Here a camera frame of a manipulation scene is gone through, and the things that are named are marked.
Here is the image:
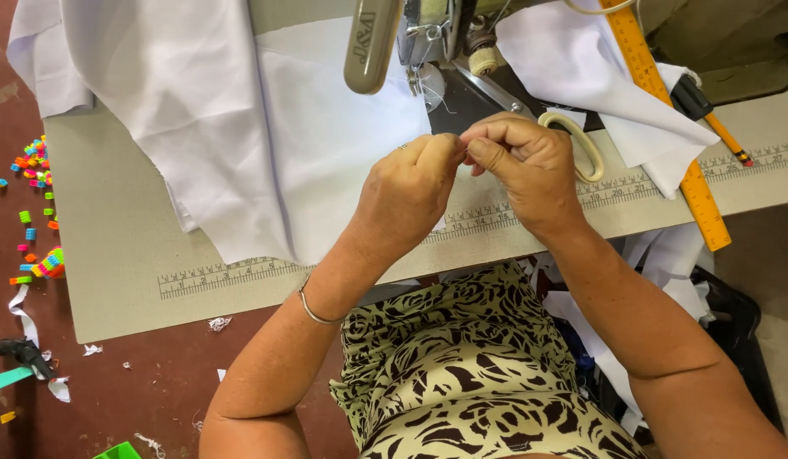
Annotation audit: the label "long white fabric strip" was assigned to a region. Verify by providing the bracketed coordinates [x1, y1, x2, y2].
[8, 283, 41, 349]

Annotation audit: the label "person's right hand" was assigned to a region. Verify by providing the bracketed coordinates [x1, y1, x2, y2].
[460, 113, 590, 244]

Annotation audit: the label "silver bracelet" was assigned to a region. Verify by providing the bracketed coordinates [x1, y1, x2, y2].
[296, 274, 347, 325]

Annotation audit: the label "large white fabric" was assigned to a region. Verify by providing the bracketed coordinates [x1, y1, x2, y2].
[6, 0, 433, 266]

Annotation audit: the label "white fabric scrap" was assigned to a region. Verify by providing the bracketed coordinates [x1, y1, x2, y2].
[47, 375, 72, 404]

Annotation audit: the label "cream handled scissors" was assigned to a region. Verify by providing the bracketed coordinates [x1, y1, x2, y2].
[453, 59, 606, 184]

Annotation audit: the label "olive sewing machine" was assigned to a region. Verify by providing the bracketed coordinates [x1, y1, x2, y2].
[248, 0, 788, 136]

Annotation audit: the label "black glue gun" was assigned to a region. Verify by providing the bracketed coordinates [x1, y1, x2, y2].
[0, 337, 56, 382]

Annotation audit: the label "black patterned beige dress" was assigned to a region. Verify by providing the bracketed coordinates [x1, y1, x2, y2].
[329, 261, 651, 459]

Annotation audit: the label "yellow ruler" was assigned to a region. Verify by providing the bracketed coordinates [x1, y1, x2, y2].
[599, 0, 733, 252]

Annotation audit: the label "teal strip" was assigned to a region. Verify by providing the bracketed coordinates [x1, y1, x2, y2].
[0, 366, 35, 396]

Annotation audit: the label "brown thread spool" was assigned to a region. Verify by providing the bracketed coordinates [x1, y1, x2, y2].
[464, 31, 501, 78]

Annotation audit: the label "yellow pencil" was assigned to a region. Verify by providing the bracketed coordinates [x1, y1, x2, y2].
[703, 113, 756, 168]

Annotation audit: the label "scatter of colourful toy blocks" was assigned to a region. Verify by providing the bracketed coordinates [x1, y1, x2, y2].
[0, 134, 62, 288]

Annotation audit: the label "green plastic piece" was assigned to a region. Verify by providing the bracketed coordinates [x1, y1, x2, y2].
[92, 440, 143, 459]

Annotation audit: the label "black clip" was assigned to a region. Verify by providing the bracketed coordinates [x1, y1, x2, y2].
[669, 73, 714, 122]

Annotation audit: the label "small white fabric piece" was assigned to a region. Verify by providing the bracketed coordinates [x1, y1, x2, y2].
[495, 0, 722, 200]

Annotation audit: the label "rainbow toy block build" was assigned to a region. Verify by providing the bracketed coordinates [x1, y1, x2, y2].
[31, 246, 67, 281]

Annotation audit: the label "person's left hand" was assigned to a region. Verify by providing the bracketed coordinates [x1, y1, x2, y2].
[344, 132, 469, 264]

